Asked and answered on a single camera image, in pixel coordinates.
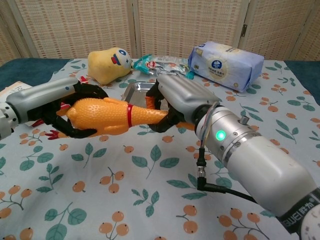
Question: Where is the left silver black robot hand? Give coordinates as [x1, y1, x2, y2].
[6, 76, 110, 140]

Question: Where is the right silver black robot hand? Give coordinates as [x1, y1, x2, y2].
[145, 74, 222, 133]

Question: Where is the yellow rubber chicken toy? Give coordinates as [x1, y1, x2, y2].
[44, 96, 198, 140]

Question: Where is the stainless steel rectangular tray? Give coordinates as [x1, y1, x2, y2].
[121, 81, 171, 112]

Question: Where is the yellow plush toy with face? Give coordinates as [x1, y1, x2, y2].
[87, 48, 134, 85]

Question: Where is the white Face tissue pack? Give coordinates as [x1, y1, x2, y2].
[0, 80, 32, 97]

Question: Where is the red cartoon printed envelope pack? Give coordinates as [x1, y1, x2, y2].
[29, 76, 88, 128]

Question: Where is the silver and teal snack bag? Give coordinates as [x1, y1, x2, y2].
[132, 53, 196, 81]

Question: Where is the blue wrapped tissue pack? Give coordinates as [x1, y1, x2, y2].
[187, 41, 265, 92]

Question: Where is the woven folding screen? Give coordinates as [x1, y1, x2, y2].
[0, 0, 320, 62]

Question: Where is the leaf and fruit print tablecloth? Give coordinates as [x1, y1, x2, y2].
[0, 58, 320, 240]

